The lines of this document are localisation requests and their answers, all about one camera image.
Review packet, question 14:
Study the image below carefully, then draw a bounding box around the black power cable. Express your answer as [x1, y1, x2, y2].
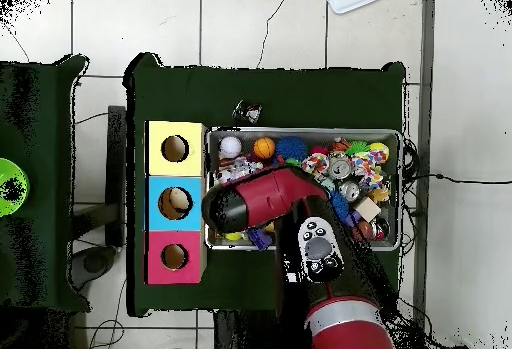
[403, 171, 512, 185]

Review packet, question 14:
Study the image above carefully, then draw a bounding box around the shallow wire mesh bin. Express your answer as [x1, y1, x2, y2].
[203, 125, 403, 253]

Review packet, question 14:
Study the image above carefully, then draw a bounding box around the white tray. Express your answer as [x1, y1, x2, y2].
[324, 0, 398, 16]

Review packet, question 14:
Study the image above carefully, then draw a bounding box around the dark green table cloth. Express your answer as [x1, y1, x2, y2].
[0, 54, 91, 313]
[125, 52, 407, 320]

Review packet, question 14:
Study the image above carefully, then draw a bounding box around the blue spiky rubber ball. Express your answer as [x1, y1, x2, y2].
[329, 190, 353, 223]
[275, 136, 308, 159]

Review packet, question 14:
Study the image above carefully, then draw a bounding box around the orange foam basketball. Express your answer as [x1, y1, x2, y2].
[252, 136, 277, 160]

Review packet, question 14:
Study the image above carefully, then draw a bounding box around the thin black floor cable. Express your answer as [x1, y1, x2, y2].
[255, 0, 290, 69]

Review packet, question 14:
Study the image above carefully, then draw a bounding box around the crushed clear plastic bottle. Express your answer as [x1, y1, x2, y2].
[218, 155, 263, 184]

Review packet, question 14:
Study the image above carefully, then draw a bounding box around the green spiky rubber ball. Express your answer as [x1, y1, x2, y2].
[345, 140, 370, 157]

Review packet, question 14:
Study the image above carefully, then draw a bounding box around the purple plastic toy block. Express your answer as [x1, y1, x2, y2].
[246, 226, 275, 252]

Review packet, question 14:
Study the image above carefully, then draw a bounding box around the lime green bowl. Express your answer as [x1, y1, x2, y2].
[0, 157, 32, 218]

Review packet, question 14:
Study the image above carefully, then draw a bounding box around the wooden box with three holes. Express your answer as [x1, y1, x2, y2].
[143, 120, 208, 285]

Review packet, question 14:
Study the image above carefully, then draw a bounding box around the crushed red black can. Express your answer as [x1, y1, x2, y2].
[231, 99, 264, 125]

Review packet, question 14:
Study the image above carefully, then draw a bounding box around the crushed silver can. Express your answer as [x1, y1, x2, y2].
[327, 152, 352, 180]

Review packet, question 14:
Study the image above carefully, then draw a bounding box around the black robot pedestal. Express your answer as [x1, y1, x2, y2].
[213, 309, 281, 349]

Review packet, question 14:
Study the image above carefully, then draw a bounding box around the grey round floor base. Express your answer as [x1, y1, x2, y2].
[70, 244, 118, 291]

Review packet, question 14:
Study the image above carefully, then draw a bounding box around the colourful crumpled paper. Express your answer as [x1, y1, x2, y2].
[350, 151, 388, 189]

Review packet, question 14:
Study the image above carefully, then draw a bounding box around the white foam baseball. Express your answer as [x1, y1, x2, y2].
[218, 135, 243, 160]

